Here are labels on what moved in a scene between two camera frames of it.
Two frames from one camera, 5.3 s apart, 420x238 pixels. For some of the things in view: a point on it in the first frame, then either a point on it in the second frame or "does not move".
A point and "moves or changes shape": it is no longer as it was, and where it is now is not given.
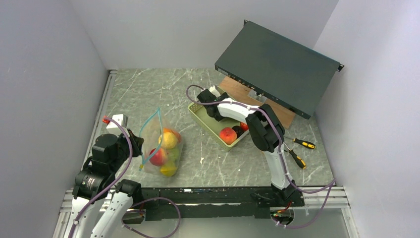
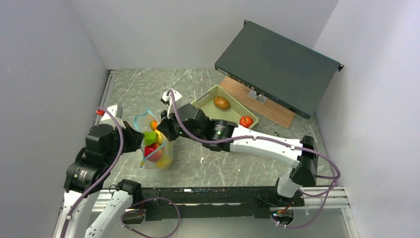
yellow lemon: [168, 140] moves or changes shape
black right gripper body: [218, 118] → [173, 130]
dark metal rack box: [290, 73] does not move
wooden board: [238, 91] does not move
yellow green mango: [168, 170] → [165, 161]
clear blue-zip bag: [162, 146] moves or changes shape
